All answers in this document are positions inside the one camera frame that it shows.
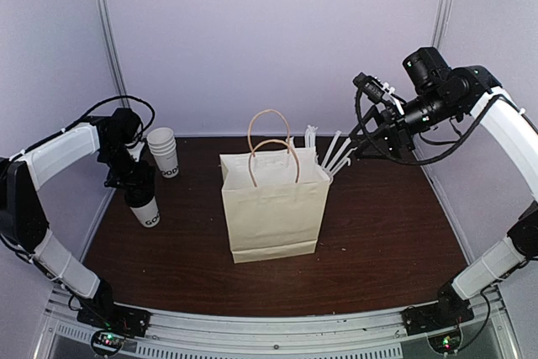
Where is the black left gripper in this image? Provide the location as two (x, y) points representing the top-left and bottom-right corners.
(99, 141), (156, 192)

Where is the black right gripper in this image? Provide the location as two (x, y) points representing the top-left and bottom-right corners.
(351, 87), (460, 160)

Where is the white paper coffee cup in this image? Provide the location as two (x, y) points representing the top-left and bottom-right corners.
(131, 198), (161, 229)

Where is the brown paper takeout bag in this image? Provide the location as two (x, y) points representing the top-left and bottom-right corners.
(219, 108), (335, 265)

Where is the black plastic cup lid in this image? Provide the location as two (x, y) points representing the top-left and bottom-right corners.
(124, 189), (155, 209)

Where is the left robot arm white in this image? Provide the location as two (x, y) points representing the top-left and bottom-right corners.
(1, 108), (160, 329)

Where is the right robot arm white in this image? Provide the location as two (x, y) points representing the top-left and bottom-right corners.
(348, 61), (537, 327)

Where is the stack of white paper cups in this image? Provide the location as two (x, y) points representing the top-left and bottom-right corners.
(146, 127), (180, 178)

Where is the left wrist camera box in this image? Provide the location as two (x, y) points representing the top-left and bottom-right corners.
(108, 108), (141, 144)

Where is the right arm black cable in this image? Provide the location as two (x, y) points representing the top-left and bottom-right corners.
(353, 77), (505, 166)

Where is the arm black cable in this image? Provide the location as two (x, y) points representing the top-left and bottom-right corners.
(353, 77), (505, 166)
(79, 95), (156, 141)

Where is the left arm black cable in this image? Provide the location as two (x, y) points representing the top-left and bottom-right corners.
(79, 95), (156, 141)

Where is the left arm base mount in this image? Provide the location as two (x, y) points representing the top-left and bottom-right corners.
(67, 280), (151, 358)

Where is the right aluminium corner post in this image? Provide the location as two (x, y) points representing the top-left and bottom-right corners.
(431, 0), (453, 50)

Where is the aluminium corner post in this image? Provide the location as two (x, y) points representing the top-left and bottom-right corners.
(431, 0), (453, 50)
(96, 0), (130, 108)

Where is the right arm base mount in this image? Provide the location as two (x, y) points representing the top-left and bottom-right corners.
(401, 282), (474, 356)

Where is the aluminium front rail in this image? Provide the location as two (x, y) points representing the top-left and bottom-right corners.
(34, 287), (518, 359)

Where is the left aluminium corner post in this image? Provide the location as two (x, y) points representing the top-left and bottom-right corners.
(96, 0), (130, 108)

